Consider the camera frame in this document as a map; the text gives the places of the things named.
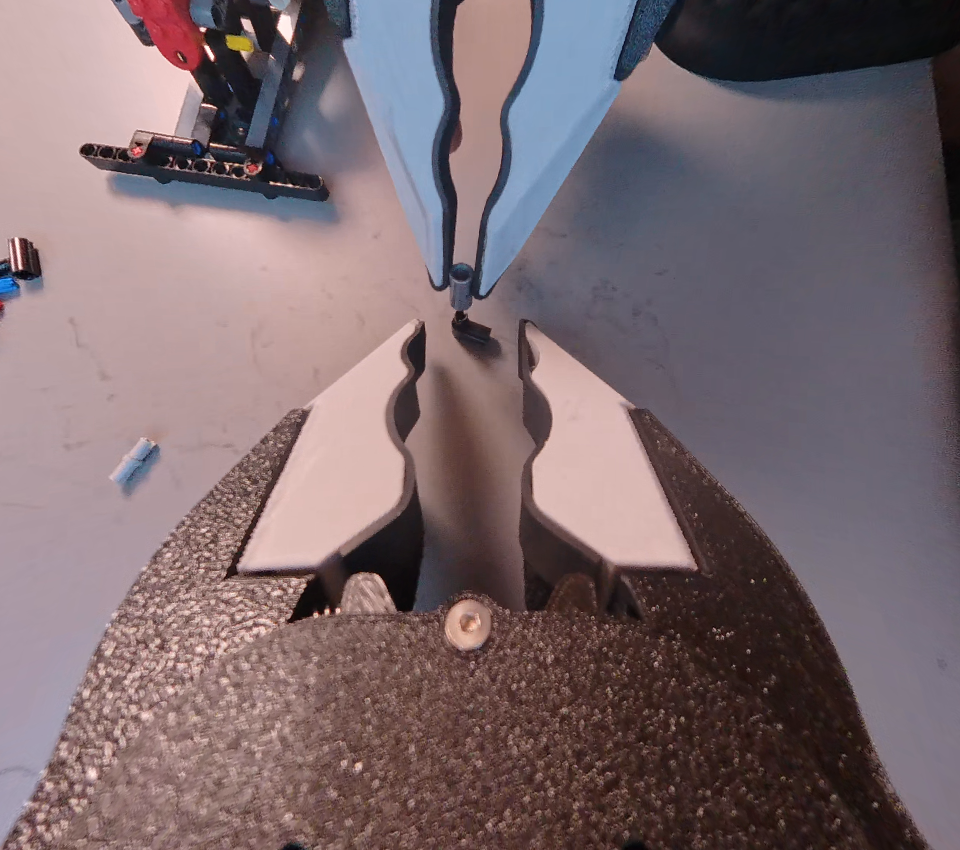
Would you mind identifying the light grey pin piece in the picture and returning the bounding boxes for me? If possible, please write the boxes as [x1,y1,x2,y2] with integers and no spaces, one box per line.
[109,436,160,489]

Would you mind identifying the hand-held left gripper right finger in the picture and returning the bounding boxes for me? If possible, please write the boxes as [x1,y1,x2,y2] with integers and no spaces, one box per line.
[516,319,697,575]

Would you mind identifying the white toy brick truck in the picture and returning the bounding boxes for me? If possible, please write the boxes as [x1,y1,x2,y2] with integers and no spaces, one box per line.
[45,0,331,205]

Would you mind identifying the grey desk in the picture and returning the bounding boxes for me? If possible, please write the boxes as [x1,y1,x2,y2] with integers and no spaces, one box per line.
[0,0,960,850]

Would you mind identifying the scattered loose brick pieces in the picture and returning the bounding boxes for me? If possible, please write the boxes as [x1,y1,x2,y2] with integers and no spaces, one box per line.
[0,235,44,320]

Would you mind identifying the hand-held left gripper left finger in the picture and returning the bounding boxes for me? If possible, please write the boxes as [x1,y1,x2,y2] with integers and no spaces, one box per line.
[238,319,429,577]

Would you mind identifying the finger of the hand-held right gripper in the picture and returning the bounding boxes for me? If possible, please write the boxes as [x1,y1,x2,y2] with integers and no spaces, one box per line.
[341,0,481,290]
[474,0,671,298]

